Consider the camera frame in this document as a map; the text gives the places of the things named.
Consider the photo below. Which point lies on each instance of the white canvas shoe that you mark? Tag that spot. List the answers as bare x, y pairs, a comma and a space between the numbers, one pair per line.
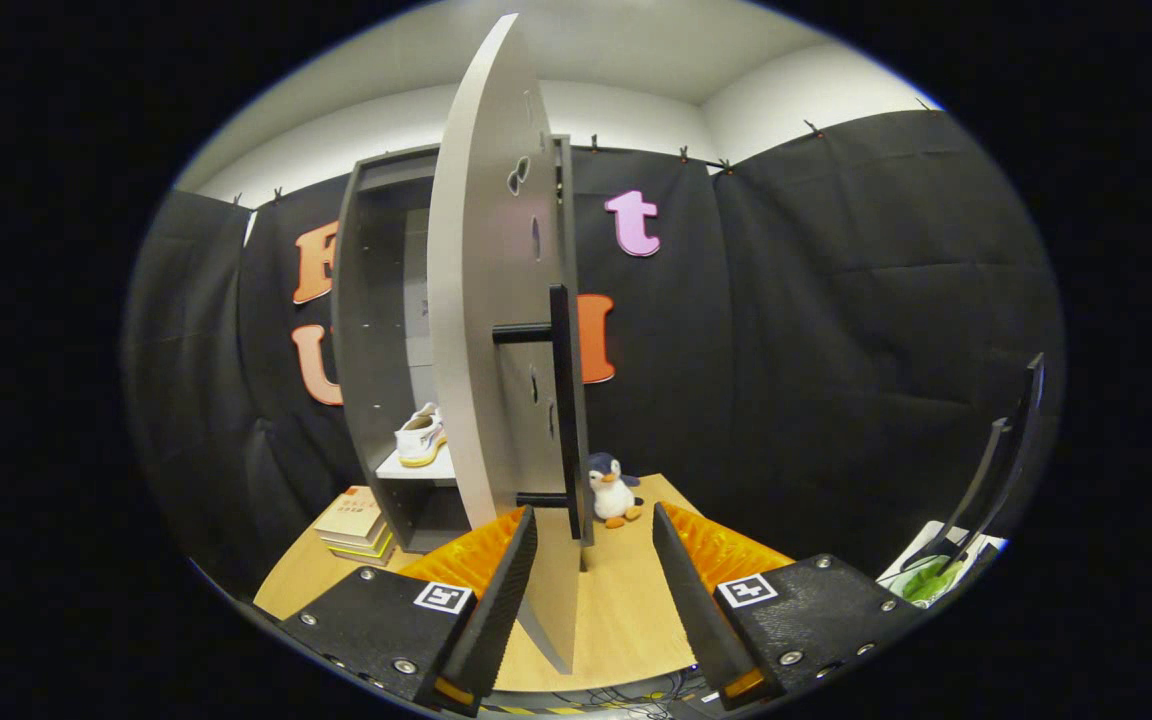
419, 445

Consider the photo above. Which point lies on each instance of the beige cabinet door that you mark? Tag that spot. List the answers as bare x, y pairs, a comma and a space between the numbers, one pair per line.
476, 300

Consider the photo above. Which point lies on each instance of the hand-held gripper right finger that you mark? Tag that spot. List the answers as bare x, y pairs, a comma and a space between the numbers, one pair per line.
701, 610

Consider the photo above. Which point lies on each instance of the green object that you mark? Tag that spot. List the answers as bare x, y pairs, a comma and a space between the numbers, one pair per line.
931, 585

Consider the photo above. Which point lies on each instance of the penguin plush toy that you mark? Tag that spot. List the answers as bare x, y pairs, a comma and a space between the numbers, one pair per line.
614, 495

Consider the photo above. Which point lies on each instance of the white sheet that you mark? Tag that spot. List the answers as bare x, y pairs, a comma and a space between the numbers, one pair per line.
981, 548

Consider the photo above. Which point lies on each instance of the grey cabinet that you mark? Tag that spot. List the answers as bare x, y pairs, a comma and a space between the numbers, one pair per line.
356, 380

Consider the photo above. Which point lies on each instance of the yellow-edged book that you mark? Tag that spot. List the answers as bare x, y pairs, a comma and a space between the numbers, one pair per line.
371, 552

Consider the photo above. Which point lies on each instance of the black backdrop cloth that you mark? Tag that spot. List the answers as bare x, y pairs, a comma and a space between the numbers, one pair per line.
836, 400

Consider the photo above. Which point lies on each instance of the black curved bars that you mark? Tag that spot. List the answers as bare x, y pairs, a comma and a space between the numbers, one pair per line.
1036, 390

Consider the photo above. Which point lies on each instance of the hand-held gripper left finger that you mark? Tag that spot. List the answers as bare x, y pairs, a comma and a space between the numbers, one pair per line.
496, 620

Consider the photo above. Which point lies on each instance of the beige orange book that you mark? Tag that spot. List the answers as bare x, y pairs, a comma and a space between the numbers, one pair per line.
348, 515

